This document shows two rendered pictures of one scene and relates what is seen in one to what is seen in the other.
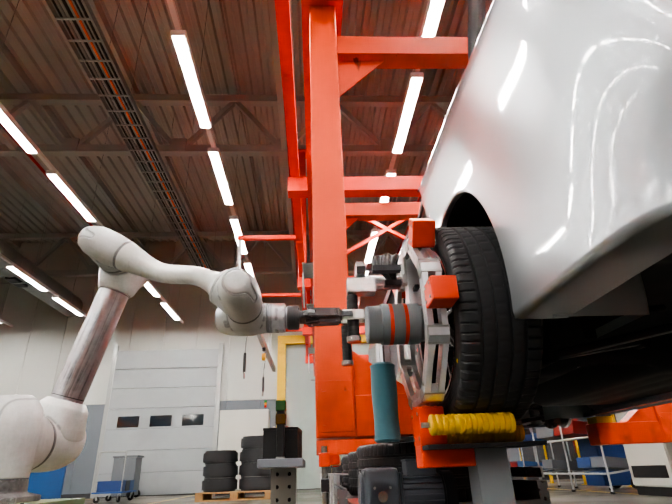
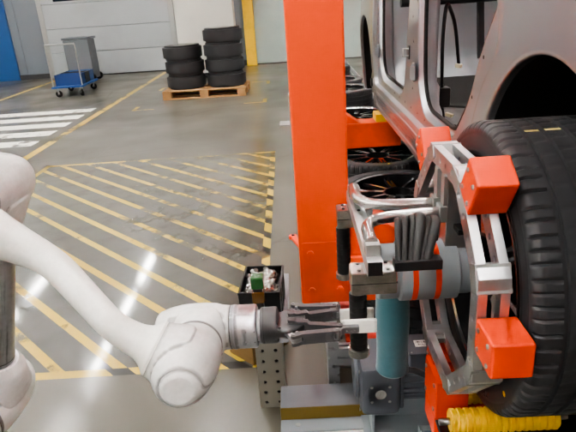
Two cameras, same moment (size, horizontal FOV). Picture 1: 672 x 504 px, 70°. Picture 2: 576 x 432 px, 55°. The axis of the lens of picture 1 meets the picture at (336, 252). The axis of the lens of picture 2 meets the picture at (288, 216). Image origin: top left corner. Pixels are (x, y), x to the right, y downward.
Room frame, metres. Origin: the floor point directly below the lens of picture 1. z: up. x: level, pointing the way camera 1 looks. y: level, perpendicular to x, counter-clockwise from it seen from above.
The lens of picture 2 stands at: (0.44, 0.01, 1.45)
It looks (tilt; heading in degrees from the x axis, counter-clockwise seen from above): 21 degrees down; 5
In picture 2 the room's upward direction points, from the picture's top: 4 degrees counter-clockwise
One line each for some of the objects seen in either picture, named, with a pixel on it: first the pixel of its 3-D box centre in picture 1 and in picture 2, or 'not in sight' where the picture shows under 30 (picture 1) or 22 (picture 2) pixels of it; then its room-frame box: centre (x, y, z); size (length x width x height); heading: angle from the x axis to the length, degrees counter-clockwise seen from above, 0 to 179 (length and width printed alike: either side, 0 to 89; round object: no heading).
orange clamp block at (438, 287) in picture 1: (440, 292); (503, 346); (1.29, -0.29, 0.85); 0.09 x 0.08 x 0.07; 3
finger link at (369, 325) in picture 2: (353, 314); (359, 326); (1.40, -0.04, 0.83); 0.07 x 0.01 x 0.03; 92
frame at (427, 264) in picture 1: (417, 323); (451, 267); (1.60, -0.27, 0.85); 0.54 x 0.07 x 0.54; 3
